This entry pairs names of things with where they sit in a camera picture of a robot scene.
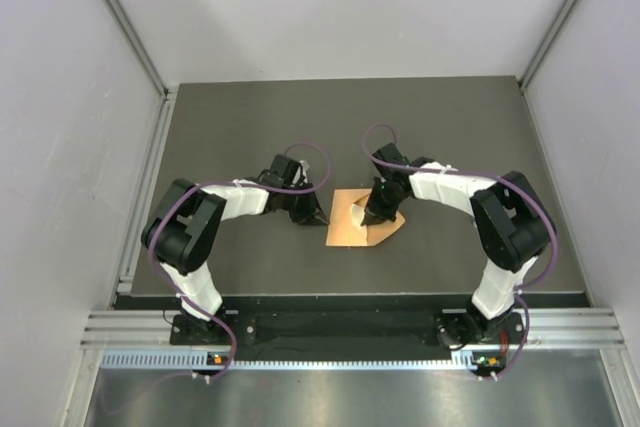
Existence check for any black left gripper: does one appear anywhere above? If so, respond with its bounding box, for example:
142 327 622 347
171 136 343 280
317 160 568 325
281 180 330 226

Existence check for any cream paper letter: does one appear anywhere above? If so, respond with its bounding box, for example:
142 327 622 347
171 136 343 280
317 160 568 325
350 198 367 229

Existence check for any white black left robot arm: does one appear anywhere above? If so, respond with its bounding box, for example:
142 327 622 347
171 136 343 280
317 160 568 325
141 154 329 344

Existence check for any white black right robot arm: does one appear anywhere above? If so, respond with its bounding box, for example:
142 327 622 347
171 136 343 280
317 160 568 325
361 143 557 343

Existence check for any aluminium base profile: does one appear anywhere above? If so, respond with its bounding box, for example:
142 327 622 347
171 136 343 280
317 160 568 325
80 308 624 350

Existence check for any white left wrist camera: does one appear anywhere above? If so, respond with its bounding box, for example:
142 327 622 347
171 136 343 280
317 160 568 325
300 160 310 177

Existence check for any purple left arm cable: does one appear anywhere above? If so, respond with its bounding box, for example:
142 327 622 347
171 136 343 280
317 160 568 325
148 141 332 383

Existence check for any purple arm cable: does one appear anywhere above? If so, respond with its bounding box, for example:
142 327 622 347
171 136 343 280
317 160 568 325
148 141 332 383
361 122 559 383

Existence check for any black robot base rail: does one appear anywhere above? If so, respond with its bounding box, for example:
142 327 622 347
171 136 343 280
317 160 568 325
169 311 524 357

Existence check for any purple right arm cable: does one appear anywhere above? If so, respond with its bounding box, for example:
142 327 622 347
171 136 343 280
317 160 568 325
361 122 559 383

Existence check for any white slotted cable duct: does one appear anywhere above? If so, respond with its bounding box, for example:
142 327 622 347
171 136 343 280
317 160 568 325
101 349 506 372

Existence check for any left aluminium frame post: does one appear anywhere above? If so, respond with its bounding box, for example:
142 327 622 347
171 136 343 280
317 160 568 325
102 0 169 98

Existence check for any aluminium frame post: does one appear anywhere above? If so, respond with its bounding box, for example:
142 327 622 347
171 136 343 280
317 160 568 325
102 0 169 98
518 0 581 93

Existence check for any right aluminium frame post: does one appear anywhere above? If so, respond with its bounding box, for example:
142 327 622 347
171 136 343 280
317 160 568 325
518 0 581 93

